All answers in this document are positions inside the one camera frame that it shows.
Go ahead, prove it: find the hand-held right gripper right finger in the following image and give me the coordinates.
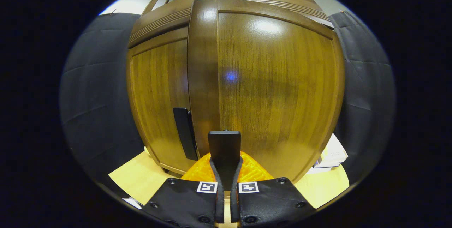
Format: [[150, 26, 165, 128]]
[[230, 150, 316, 228]]

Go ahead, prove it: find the white paper piece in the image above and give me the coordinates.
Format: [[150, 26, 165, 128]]
[[123, 197, 142, 209]]

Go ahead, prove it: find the small white box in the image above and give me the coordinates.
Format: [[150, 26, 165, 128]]
[[306, 166, 333, 175]]

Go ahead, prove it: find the beige book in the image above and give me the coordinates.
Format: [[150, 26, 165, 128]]
[[314, 133, 349, 168]]

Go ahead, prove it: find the black backdrop cloth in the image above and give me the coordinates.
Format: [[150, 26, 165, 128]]
[[59, 11, 396, 187]]

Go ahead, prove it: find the wooden cabinet drawer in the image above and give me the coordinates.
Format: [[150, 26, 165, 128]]
[[128, 0, 334, 49]]

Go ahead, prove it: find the black door handle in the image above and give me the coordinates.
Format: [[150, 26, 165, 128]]
[[173, 107, 199, 161], [208, 130, 242, 190]]

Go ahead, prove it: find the wooden shoe cabinet door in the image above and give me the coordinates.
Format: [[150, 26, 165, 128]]
[[127, 27, 199, 175], [187, 0, 345, 183]]

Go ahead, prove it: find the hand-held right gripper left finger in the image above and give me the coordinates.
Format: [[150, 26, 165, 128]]
[[141, 152, 225, 228]]

